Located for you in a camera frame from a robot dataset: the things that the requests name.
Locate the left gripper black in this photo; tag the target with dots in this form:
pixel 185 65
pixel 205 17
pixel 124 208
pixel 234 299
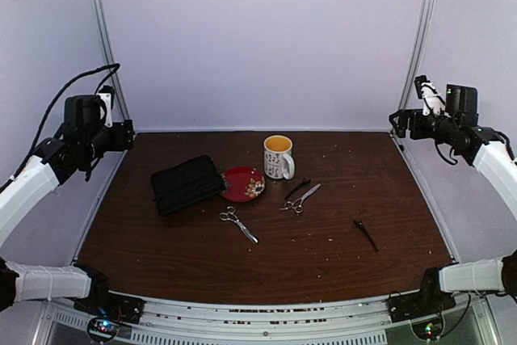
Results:
pixel 123 137

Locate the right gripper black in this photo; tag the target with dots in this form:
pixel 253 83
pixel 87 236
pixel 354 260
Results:
pixel 404 115

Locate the black zippered tool case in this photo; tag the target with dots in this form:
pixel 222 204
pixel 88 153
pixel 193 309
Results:
pixel 183 185

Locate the silver thinning scissors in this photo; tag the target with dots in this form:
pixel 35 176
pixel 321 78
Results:
pixel 230 215

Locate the silver hair cutting scissors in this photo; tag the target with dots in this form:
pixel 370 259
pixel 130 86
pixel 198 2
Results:
pixel 297 205

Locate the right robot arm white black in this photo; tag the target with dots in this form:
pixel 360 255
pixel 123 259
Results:
pixel 453 120

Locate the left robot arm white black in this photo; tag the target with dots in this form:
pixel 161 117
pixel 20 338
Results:
pixel 86 134

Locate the black hair clip right side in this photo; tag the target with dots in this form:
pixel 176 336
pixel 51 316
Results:
pixel 360 225

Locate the black hair clip near mug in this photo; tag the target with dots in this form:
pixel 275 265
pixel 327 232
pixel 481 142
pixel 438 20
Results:
pixel 300 185

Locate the red floral plate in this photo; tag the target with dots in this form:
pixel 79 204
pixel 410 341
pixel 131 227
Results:
pixel 243 184

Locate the white floral mug yellow inside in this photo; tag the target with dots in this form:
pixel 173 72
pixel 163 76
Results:
pixel 278 161

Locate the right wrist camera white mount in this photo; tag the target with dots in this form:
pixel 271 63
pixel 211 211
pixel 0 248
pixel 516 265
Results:
pixel 433 103

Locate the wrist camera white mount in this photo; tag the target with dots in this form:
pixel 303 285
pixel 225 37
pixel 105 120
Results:
pixel 433 103
pixel 106 95

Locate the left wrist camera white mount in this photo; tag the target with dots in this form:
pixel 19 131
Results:
pixel 106 95

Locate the right aluminium frame post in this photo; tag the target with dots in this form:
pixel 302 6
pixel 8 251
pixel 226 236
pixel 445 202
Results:
pixel 424 22

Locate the aluminium frame post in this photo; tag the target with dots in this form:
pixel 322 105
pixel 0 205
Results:
pixel 108 56
pixel 424 22

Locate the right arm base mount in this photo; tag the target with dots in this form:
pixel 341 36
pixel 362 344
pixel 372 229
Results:
pixel 425 308

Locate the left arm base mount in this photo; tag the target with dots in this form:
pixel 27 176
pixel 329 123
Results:
pixel 110 311

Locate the left aluminium frame post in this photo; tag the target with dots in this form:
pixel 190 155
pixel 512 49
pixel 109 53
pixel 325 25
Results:
pixel 108 56

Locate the front aluminium rail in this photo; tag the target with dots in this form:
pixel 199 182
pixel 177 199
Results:
pixel 363 321

